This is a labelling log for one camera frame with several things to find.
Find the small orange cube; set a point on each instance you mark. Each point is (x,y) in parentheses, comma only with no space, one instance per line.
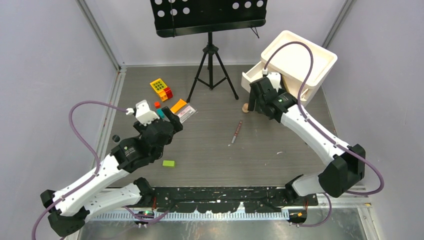
(157,105)

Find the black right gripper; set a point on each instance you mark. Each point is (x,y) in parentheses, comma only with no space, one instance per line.
(252,101)

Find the white drawer organizer box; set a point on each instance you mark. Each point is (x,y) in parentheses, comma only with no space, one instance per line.
(293,61)

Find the red orange toy block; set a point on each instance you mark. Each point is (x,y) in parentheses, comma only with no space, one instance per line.
(165,94)

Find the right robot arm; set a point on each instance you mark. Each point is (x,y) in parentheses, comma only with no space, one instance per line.
(343,167)

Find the clear false lashes pack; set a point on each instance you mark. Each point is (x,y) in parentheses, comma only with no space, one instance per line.
(185,113)

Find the red silver lip pen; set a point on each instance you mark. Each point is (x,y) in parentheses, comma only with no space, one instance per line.
(237,130)

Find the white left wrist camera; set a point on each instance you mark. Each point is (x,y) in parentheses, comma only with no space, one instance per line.
(143,113)

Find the clear small cup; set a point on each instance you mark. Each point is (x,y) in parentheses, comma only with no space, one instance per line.
(116,138)

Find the orange white tube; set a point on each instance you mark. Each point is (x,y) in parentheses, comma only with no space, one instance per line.
(178,106)

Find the white drawer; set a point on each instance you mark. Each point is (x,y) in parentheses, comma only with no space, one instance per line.
(255,73)

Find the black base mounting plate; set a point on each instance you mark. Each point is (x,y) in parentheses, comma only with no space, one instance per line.
(257,199)

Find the black music stand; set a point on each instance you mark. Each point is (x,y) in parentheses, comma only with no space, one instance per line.
(175,18)

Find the green rectangular block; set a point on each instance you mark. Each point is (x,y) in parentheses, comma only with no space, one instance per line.
(169,163)

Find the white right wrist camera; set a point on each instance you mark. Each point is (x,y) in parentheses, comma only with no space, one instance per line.
(274,77)

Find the wooden knob figure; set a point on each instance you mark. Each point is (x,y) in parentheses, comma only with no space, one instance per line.
(245,108)

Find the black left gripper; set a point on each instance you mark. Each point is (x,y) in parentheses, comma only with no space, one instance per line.
(174,118)

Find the yellow green toy block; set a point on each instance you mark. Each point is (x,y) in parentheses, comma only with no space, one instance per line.
(158,85)

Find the thin tan wooden pencil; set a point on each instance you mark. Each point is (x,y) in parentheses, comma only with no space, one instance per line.
(285,85)

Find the teal block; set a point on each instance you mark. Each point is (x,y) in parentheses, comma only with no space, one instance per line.
(160,113)

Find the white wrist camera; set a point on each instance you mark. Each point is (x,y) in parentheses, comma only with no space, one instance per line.
(274,77)
(143,113)

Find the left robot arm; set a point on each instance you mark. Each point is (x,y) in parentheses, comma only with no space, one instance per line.
(71,207)

